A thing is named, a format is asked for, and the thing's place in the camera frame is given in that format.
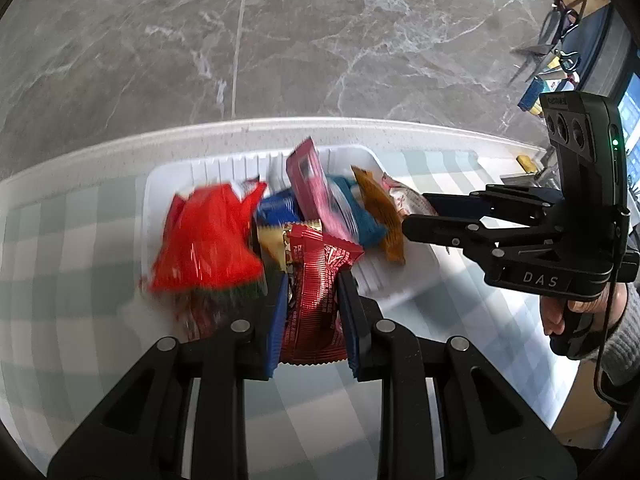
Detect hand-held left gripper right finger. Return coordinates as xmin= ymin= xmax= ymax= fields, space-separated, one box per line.
xmin=336 ymin=269 xmax=578 ymax=480

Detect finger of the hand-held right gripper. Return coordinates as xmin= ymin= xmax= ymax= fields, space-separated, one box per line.
xmin=424 ymin=184 xmax=565 ymax=224
xmin=402 ymin=212 xmax=557 ymax=267

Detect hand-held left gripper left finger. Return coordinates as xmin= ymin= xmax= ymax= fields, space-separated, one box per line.
xmin=47 ymin=272 xmax=290 ymax=480

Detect white red snack packet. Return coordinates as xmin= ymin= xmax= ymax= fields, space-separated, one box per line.
xmin=382 ymin=172 xmax=438 ymax=218

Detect dark red snack packet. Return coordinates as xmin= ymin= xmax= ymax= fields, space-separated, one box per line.
xmin=277 ymin=224 xmax=365 ymax=365

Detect white plastic tray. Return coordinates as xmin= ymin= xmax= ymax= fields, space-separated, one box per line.
xmin=142 ymin=145 xmax=441 ymax=306

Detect orange snack packet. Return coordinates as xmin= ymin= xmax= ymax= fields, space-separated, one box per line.
xmin=351 ymin=165 xmax=406 ymax=265

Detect light blue snack packet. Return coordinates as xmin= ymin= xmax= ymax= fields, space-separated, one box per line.
xmin=325 ymin=175 xmax=388 ymax=248

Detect bright red snack bag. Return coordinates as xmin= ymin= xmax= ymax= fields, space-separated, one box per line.
xmin=140 ymin=182 xmax=268 ymax=342

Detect person's right forearm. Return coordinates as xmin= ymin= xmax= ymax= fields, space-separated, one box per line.
xmin=597 ymin=305 xmax=640 ymax=392

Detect person's right hand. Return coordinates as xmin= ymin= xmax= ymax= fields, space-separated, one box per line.
xmin=539 ymin=295 xmax=567 ymax=338

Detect gold snack packet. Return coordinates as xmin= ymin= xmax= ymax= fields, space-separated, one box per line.
xmin=257 ymin=220 xmax=322 ymax=272

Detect dark blue snack packet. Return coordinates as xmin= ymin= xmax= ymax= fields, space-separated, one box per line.
xmin=255 ymin=189 xmax=306 ymax=226

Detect pink snack packet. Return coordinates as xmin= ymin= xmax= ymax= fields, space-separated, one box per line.
xmin=286 ymin=137 xmax=353 ymax=246

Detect kitchen scissors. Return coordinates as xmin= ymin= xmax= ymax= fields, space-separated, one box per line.
xmin=510 ymin=0 xmax=587 ymax=86

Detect green white checked tablecloth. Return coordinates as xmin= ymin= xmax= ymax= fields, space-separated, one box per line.
xmin=0 ymin=150 xmax=601 ymax=480

